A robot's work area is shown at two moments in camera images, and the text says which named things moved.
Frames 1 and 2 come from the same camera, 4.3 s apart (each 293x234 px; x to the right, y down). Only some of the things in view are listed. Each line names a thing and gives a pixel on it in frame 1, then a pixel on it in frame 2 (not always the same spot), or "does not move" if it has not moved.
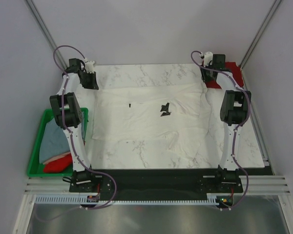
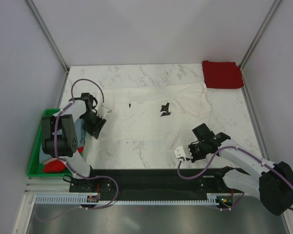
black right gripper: [203, 68] to [193, 157]
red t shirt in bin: [58, 165] does not move
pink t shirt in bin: [56, 157] does not move
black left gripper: [94, 85] to [98, 126]
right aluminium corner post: [273, 8] does not move
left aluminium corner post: [33, 9] does not move
